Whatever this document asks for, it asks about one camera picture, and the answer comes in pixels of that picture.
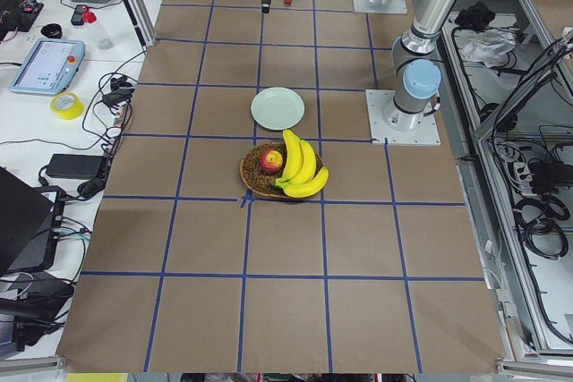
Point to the light green plate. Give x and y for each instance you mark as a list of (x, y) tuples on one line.
[(277, 108)]

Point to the clear bottle red cap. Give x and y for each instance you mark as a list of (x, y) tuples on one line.
[(96, 30)]

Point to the red yellow apple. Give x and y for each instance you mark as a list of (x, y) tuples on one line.
[(271, 161)]

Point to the black phone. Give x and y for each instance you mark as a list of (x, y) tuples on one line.
[(77, 17)]

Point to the brown wicker basket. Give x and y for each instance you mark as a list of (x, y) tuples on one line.
[(255, 179)]

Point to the yellow banana bunch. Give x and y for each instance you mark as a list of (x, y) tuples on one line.
[(300, 178)]

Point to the black small bowl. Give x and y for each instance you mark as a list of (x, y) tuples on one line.
[(52, 30)]

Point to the blue teach pendant near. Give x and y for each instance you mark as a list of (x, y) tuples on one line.
[(49, 67)]

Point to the yellow tape roll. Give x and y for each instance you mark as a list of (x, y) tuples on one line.
[(66, 106)]

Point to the black power adapter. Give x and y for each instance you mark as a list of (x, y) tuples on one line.
[(74, 166)]

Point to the black laptop computer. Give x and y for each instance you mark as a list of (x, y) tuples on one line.
[(29, 219)]

